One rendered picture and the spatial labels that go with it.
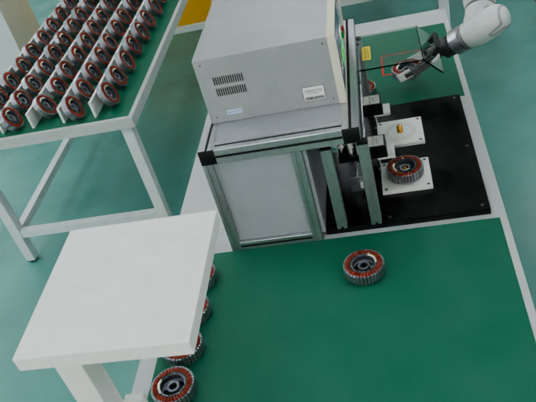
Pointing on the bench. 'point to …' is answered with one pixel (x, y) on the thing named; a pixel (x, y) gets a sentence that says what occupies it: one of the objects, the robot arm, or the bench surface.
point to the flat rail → (361, 105)
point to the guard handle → (435, 44)
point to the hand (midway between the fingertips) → (407, 68)
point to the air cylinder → (355, 178)
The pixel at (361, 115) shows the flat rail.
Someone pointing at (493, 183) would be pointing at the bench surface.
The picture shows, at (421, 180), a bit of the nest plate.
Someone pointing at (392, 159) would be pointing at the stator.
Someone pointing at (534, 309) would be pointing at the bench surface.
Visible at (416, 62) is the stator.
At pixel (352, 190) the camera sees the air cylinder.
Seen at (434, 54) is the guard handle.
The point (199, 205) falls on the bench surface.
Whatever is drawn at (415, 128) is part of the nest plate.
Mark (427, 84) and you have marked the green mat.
